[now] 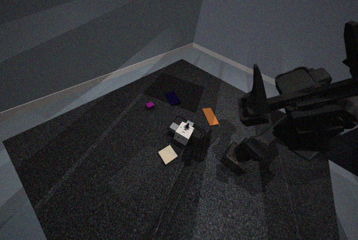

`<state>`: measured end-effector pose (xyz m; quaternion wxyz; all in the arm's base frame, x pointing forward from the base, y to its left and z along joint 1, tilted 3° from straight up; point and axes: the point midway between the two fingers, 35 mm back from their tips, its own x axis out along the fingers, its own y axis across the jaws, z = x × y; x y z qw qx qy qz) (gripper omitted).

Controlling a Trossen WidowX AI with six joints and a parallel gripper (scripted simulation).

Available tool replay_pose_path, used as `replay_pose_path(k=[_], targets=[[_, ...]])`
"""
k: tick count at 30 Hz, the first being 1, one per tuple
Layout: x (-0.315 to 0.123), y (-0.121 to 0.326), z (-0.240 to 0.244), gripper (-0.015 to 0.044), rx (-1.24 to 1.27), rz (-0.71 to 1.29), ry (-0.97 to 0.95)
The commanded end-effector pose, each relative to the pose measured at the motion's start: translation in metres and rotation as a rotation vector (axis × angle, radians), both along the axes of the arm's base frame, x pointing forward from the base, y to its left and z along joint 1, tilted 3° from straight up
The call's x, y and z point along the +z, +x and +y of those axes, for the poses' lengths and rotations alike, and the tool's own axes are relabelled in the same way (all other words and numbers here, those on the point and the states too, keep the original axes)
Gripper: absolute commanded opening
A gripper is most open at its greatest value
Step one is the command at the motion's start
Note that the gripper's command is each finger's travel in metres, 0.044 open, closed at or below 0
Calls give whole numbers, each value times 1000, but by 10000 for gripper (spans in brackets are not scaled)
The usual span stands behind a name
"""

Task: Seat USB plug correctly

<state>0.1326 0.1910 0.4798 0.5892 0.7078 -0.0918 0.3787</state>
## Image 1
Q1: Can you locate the small purple block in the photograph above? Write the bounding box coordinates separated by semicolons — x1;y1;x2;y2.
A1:
146;102;155;110

